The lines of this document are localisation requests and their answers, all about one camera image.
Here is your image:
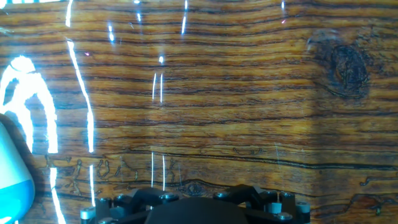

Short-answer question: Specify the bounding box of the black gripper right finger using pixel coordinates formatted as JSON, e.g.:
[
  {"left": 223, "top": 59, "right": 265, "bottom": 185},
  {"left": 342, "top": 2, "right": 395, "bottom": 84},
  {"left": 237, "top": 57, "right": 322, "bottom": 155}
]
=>
[{"left": 213, "top": 184, "right": 312, "bottom": 224}]

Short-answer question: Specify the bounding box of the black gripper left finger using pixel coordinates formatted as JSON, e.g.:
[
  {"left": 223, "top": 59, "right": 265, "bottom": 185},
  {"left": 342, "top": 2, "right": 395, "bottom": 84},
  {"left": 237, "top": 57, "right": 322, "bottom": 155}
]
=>
[{"left": 80, "top": 185, "right": 180, "bottom": 224}]

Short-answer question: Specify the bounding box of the glossy wood-grain table mat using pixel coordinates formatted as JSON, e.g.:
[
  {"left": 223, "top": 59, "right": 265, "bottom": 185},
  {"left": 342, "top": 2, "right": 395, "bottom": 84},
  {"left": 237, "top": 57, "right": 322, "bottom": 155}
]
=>
[{"left": 0, "top": 0, "right": 398, "bottom": 224}]

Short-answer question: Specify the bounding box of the blue and white desk lamp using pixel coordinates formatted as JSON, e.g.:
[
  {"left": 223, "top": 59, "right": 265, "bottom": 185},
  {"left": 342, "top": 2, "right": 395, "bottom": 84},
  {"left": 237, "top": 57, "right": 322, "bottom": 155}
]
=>
[{"left": 0, "top": 121, "right": 35, "bottom": 224}]

